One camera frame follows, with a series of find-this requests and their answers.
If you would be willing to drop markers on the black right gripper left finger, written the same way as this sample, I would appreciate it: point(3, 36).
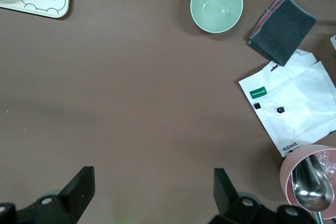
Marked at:
point(78, 192)

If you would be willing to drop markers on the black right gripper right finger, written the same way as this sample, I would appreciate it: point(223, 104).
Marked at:
point(225, 197)

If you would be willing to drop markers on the pink bowl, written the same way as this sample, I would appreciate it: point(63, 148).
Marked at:
point(286, 174)

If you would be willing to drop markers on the metal scoop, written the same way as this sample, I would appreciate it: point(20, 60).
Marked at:
point(312, 192)

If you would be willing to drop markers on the small black cube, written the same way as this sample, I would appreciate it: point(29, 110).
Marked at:
point(256, 106)
point(280, 109)

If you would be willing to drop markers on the clear ice-like pieces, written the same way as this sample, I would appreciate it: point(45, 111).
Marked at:
point(328, 166)

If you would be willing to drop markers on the white plastic bag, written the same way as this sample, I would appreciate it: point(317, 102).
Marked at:
point(296, 108)

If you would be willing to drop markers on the dark grey folded cloth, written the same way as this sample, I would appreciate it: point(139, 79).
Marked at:
point(284, 31)

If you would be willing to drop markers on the pale green bowl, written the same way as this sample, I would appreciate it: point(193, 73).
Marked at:
point(216, 5)

